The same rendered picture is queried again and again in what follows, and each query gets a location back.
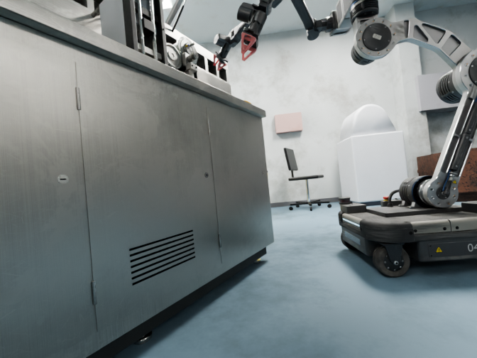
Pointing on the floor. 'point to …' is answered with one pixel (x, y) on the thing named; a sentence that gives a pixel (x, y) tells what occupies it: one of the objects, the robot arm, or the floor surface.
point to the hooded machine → (370, 156)
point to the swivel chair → (300, 178)
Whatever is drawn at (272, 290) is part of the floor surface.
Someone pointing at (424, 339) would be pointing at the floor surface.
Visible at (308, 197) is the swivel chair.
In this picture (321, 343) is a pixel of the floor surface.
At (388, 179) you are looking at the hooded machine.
